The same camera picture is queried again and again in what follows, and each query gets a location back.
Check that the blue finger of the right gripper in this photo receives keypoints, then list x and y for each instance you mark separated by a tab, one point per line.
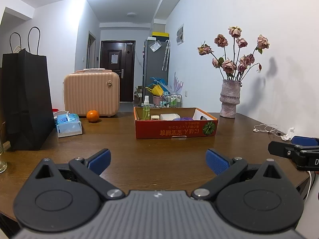
305	141

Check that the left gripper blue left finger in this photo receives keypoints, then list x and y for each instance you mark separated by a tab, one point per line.
88	171

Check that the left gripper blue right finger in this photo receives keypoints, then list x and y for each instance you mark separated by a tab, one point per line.
226	170

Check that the purple gear-shaped lid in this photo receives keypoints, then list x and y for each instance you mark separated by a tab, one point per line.
183	119

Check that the green spray bottle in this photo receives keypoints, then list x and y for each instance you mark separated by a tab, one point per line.
146	109

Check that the translucent white plastic box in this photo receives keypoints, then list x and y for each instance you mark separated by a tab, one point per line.
169	116

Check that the beige square charger plug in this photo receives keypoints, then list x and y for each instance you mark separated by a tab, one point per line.
155	117

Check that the crumpled white tissue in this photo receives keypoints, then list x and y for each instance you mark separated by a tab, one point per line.
289	134

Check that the orange fruit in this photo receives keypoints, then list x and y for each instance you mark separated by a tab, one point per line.
92	116

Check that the blue tissue pack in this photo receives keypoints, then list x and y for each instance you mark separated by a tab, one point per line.
67	124

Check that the pink textured vase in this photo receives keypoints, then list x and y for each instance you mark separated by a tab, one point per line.
230	98

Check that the orange cardboard box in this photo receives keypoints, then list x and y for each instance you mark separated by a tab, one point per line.
203	124

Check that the pink small suitcase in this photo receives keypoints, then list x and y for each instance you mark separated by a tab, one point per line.
92	89

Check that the black paper bag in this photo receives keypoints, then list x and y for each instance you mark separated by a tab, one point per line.
26	99

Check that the dried pink roses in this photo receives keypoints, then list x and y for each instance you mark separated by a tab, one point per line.
236	66

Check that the yellow blue toy pile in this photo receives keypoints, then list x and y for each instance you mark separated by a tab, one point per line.
162	95

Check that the dark brown entrance door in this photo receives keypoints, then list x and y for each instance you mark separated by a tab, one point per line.
119	56

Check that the grey refrigerator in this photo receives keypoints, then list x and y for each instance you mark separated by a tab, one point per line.
155	61

